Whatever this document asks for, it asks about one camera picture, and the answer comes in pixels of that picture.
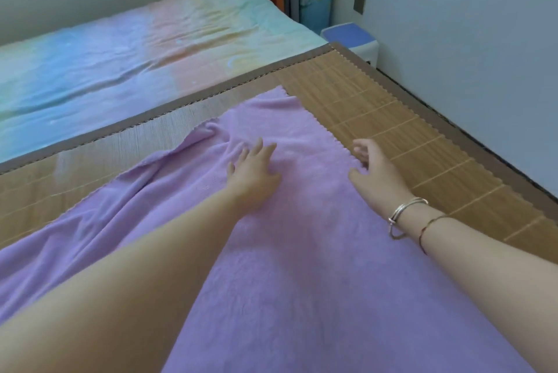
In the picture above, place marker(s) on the person's right forearm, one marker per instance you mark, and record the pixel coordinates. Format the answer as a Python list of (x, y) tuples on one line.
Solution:
[(488, 264)]

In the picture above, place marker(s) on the person's left hand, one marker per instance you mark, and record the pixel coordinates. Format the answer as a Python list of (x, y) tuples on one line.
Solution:
[(255, 176)]

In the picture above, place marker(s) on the person's right hand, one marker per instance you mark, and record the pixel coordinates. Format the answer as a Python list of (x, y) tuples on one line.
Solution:
[(379, 181)]

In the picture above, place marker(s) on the brown bamboo sleeping mat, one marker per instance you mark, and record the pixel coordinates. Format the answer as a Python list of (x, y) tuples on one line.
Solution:
[(392, 124)]

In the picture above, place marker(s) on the purple towel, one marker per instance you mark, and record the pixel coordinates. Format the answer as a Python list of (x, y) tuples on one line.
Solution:
[(305, 277)]

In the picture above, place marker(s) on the dark wall socket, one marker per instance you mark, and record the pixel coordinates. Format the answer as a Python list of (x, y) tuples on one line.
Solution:
[(359, 3)]

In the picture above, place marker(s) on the pastel rainbow bed sheet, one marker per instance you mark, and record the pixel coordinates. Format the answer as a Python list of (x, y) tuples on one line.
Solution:
[(109, 63)]

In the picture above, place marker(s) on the person's left forearm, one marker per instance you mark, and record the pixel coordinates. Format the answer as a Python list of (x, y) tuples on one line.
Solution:
[(109, 290)]

